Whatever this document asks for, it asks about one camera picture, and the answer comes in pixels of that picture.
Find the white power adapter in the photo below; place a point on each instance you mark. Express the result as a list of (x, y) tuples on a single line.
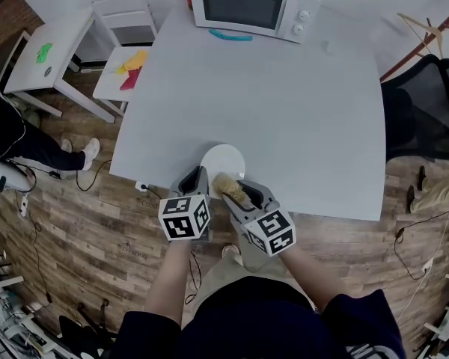
[(140, 186)]

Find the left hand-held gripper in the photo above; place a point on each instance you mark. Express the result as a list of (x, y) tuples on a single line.
[(183, 221)]

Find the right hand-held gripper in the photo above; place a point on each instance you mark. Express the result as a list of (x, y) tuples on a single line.
[(271, 230)]

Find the person's light shoe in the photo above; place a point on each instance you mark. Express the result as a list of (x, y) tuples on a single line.
[(231, 252)]

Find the green toy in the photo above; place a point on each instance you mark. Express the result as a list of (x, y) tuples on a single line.
[(44, 52)]

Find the yellow cloth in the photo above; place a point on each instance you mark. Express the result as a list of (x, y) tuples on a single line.
[(134, 61)]

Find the person's left forearm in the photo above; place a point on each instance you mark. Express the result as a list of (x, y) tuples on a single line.
[(168, 282)]

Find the teal curved tool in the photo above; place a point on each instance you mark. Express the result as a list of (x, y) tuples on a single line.
[(230, 36)]

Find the small round tape roll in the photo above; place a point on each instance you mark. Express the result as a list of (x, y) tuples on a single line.
[(48, 72)]

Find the brown coat rack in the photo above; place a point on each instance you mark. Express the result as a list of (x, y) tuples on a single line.
[(415, 52)]

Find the cluttered white shelf rack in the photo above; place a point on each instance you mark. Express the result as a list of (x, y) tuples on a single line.
[(11, 312)]

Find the white handheld device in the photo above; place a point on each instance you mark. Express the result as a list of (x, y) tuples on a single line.
[(7, 174)]

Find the person's beige trousers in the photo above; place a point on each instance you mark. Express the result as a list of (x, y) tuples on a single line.
[(232, 279)]

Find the white wooden chair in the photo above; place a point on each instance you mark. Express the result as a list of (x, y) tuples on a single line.
[(123, 32)]

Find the pink cloth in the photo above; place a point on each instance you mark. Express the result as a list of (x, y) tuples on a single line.
[(130, 80)]

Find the black mesh office chair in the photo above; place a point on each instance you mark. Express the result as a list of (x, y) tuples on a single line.
[(423, 110)]

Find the wooden clothes hanger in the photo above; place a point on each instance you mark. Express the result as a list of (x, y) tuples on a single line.
[(428, 32)]

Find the white wooden frame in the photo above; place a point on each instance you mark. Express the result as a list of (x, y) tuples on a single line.
[(447, 320)]

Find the white side table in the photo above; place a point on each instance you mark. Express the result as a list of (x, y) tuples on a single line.
[(52, 62)]

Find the person's right forearm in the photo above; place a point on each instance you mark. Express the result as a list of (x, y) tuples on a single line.
[(310, 279)]

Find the white microwave oven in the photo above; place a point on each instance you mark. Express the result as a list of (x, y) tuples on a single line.
[(247, 6)]

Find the person's dark shirt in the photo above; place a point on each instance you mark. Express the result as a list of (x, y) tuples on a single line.
[(254, 324)]

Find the white round plate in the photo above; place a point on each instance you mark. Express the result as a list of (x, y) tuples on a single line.
[(223, 161)]

